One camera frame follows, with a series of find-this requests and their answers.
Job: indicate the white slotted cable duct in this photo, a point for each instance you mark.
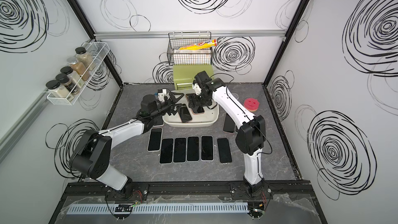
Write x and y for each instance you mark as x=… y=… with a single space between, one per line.
x=158 y=208

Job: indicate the clear wall spice rack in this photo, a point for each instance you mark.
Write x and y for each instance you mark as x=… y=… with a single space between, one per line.
x=100 y=77

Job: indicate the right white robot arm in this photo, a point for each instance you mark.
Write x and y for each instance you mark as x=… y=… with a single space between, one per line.
x=251 y=128

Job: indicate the spice jar silver lid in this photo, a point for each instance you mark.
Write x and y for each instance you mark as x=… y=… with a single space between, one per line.
x=79 y=67

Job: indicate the aluminium wall rail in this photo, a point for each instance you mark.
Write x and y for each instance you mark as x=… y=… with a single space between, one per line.
x=190 y=34

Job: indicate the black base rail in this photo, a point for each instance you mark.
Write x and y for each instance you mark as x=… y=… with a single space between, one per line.
x=143 y=191

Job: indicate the spice jar black lid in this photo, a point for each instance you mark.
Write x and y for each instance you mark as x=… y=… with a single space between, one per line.
x=57 y=89
x=85 y=58
x=73 y=75
x=64 y=80

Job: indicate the clear case phone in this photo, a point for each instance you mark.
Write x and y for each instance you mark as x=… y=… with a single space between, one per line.
x=224 y=150

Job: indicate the yellow snack package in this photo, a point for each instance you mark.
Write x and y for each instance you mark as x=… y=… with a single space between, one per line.
x=201 y=45

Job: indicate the phone table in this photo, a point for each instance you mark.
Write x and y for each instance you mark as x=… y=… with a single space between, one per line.
x=155 y=139

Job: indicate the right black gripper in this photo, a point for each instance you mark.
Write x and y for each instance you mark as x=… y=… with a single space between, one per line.
x=194 y=102

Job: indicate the pink smiley sponge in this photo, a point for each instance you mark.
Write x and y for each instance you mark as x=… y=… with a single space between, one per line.
x=251 y=104

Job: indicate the white plastic storage box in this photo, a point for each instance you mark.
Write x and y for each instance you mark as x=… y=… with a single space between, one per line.
x=209 y=117

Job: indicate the black phone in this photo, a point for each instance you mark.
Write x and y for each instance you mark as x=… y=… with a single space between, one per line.
x=229 y=124

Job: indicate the green metal tool chest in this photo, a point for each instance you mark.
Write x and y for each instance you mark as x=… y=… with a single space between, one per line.
x=183 y=75

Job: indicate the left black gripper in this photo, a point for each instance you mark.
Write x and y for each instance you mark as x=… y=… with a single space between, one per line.
x=170 y=106

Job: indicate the black wire basket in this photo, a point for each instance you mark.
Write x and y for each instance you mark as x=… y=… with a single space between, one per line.
x=178 y=40

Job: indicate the glass jar with powder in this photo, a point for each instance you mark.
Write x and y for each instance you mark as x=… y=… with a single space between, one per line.
x=236 y=96

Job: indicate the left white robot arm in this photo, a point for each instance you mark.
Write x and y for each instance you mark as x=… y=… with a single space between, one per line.
x=91 y=157

